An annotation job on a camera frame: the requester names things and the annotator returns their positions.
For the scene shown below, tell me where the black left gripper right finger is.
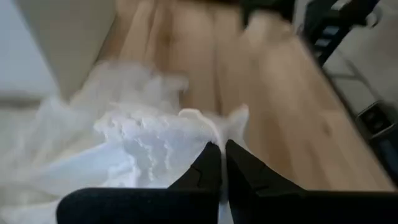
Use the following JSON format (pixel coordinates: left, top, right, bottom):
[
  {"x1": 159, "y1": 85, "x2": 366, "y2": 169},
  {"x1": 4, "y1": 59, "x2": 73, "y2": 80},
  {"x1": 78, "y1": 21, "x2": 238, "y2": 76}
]
[{"x1": 224, "y1": 139, "x2": 398, "y2": 224}]

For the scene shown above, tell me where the cardboard box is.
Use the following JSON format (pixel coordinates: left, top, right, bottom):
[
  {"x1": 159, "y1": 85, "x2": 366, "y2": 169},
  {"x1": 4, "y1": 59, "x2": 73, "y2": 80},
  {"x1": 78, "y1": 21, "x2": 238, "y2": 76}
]
[{"x1": 14, "y1": 0, "x2": 118, "y2": 102}]

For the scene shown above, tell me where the black aluminium table frame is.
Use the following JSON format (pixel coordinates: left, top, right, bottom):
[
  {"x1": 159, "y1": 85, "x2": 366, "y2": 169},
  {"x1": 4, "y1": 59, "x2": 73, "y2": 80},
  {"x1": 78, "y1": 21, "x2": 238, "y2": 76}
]
[{"x1": 303, "y1": 0, "x2": 398, "y2": 185}]

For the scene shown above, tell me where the white lace cloth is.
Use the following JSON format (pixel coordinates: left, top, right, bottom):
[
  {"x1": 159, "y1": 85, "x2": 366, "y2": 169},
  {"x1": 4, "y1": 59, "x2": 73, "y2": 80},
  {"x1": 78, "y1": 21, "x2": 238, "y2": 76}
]
[{"x1": 0, "y1": 60, "x2": 250, "y2": 224}]

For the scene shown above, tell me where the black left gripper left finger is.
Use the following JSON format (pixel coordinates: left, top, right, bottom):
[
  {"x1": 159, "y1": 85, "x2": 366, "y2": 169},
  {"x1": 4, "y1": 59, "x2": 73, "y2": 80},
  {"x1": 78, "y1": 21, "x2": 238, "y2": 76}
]
[{"x1": 57, "y1": 141, "x2": 223, "y2": 224}]

